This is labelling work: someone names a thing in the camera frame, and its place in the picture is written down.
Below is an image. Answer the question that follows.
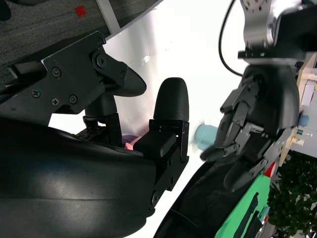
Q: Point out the red square floor marker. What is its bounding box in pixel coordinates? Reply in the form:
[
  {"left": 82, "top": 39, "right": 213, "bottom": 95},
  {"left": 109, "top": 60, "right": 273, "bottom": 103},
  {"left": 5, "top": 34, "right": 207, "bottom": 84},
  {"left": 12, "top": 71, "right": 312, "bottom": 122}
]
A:
[{"left": 75, "top": 5, "right": 88, "bottom": 18}]

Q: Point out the pink plush doll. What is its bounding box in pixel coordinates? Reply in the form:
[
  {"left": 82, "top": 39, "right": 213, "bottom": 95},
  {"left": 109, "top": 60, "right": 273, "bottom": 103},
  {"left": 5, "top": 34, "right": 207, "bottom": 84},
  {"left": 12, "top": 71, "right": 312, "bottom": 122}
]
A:
[{"left": 123, "top": 137, "right": 142, "bottom": 151}]

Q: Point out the green leafy plant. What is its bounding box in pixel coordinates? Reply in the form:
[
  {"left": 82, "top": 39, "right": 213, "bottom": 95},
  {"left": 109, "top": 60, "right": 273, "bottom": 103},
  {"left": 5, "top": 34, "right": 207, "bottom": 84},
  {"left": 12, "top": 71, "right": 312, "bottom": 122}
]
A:
[{"left": 266, "top": 150, "right": 317, "bottom": 238}]

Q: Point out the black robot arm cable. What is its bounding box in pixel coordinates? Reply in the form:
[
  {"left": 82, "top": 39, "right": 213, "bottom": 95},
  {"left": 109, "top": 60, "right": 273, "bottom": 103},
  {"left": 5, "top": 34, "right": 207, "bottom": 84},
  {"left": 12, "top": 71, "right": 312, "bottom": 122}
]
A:
[{"left": 218, "top": 0, "right": 245, "bottom": 76}]

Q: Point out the light wooden shelf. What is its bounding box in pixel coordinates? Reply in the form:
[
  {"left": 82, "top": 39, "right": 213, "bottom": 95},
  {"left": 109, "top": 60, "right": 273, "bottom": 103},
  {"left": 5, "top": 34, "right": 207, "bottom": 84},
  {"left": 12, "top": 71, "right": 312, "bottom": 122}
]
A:
[{"left": 279, "top": 51, "right": 317, "bottom": 167}]

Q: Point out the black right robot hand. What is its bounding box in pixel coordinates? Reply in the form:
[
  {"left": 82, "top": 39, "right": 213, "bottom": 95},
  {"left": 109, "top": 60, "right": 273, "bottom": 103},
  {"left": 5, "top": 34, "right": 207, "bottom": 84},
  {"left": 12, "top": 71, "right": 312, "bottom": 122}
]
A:
[{"left": 0, "top": 31, "right": 190, "bottom": 238}]

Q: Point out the teal plastic mug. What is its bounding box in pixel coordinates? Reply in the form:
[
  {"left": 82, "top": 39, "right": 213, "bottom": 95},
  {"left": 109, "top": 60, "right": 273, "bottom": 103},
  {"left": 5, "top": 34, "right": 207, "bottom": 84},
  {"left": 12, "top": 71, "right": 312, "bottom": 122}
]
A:
[{"left": 195, "top": 124, "right": 219, "bottom": 151}]

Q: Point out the green cloth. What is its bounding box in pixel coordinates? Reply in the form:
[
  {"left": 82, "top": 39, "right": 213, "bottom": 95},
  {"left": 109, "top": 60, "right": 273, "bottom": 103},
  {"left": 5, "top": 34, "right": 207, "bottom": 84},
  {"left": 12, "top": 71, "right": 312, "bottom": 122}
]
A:
[{"left": 214, "top": 171, "right": 273, "bottom": 238}]

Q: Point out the white metal frame bar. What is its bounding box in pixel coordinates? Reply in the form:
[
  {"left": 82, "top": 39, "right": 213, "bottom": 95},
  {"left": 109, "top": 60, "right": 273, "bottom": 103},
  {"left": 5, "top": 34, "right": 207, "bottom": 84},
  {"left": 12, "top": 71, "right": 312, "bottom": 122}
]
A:
[{"left": 95, "top": 0, "right": 164, "bottom": 34}]

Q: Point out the purple plastic plate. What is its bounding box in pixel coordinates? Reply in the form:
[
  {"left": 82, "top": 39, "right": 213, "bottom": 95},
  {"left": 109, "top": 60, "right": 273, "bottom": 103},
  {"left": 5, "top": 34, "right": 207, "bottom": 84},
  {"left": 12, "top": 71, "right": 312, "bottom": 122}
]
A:
[{"left": 122, "top": 134, "right": 140, "bottom": 145}]

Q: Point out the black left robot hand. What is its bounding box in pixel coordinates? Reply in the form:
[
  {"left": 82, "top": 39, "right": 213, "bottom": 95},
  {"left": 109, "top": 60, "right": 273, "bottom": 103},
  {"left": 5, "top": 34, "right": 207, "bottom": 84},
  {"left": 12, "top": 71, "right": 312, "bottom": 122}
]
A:
[{"left": 200, "top": 59, "right": 302, "bottom": 193}]

